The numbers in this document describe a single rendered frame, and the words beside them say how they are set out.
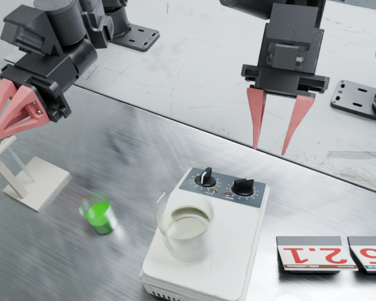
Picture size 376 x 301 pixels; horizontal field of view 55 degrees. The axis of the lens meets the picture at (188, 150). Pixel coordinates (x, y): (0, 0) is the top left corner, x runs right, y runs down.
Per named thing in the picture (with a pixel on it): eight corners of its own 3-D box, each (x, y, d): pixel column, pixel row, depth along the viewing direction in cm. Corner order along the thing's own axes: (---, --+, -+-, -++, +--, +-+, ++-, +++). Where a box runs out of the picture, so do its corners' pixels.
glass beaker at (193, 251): (208, 275, 42) (206, 246, 35) (157, 260, 44) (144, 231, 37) (222, 221, 46) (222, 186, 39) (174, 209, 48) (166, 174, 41)
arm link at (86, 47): (64, 54, 53) (93, 27, 56) (35, 43, 55) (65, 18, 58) (79, 88, 58) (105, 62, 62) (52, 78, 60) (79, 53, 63)
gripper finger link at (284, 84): (301, 160, 42) (319, 80, 41) (240, 148, 44) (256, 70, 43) (299, 157, 49) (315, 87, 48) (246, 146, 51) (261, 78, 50)
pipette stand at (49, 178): (37, 158, 65) (2, 108, 55) (70, 175, 62) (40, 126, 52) (4, 193, 61) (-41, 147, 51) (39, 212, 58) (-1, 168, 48)
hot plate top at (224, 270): (173, 190, 50) (172, 186, 49) (260, 211, 47) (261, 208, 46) (139, 275, 43) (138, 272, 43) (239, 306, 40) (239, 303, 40)
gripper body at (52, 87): (48, 91, 49) (82, 58, 53) (-4, 70, 53) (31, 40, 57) (65, 122, 55) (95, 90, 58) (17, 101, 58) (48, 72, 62)
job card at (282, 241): (276, 236, 53) (279, 224, 50) (339, 236, 52) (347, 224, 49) (280, 279, 49) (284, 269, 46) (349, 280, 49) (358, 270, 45)
